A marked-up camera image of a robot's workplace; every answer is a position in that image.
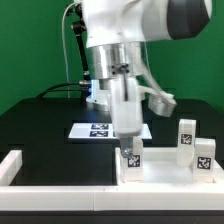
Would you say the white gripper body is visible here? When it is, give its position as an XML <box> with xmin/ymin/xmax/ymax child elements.
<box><xmin>109</xmin><ymin>76</ymin><xmax>143</xmax><ymax>138</ymax></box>

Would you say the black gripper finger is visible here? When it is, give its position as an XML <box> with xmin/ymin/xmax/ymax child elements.
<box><xmin>120</xmin><ymin>137</ymin><xmax>133</xmax><ymax>158</ymax></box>

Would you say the white square table top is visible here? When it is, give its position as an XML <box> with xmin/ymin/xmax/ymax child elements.
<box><xmin>115</xmin><ymin>147</ymin><xmax>224</xmax><ymax>185</ymax></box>

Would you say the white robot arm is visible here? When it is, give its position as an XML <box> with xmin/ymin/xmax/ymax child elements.
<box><xmin>82</xmin><ymin>0</ymin><xmax>212</xmax><ymax>158</ymax></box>

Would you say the white sheet with tag markers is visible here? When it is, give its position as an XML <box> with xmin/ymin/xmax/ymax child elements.
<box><xmin>68</xmin><ymin>123</ymin><xmax>153</xmax><ymax>141</ymax></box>

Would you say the white U-shaped obstacle fence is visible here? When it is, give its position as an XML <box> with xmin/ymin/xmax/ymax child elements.
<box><xmin>0</xmin><ymin>150</ymin><xmax>224</xmax><ymax>211</ymax></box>

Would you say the black cable bundle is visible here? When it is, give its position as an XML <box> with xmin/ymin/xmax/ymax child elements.
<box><xmin>36</xmin><ymin>81</ymin><xmax>92</xmax><ymax>99</ymax></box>

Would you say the white hanging cable left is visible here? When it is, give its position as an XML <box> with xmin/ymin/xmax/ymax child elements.
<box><xmin>61</xmin><ymin>2</ymin><xmax>76</xmax><ymax>99</ymax></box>

